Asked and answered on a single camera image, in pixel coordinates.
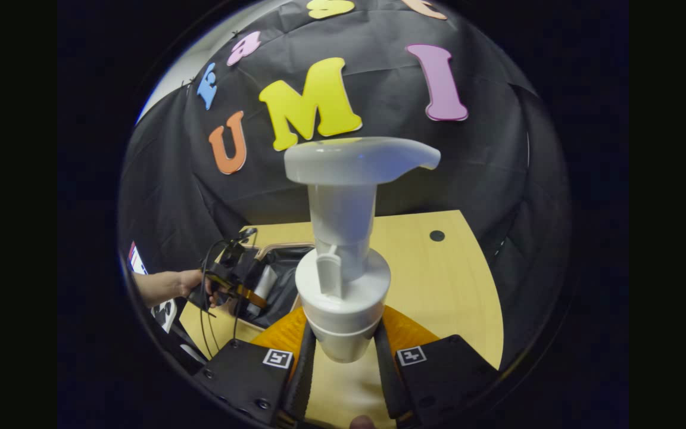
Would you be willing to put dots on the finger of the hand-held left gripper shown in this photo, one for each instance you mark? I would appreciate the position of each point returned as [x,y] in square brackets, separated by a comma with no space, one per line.
[248,294]

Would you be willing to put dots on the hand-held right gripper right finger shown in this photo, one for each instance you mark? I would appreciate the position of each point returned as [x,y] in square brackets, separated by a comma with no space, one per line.
[386,381]

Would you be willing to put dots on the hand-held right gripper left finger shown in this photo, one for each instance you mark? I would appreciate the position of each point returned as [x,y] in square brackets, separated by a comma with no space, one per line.
[304,375]

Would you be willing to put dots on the white pump bottle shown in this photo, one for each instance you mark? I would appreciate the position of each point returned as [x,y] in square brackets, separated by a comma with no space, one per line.
[343,208]

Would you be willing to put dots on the white panel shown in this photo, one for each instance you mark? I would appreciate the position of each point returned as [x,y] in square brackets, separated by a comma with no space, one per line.
[164,313]

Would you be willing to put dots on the red white blue striped object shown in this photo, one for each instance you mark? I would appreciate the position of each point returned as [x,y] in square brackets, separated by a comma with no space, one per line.
[136,257]

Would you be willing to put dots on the black backdrop cloth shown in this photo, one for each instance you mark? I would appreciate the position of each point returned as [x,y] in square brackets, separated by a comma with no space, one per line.
[468,167]

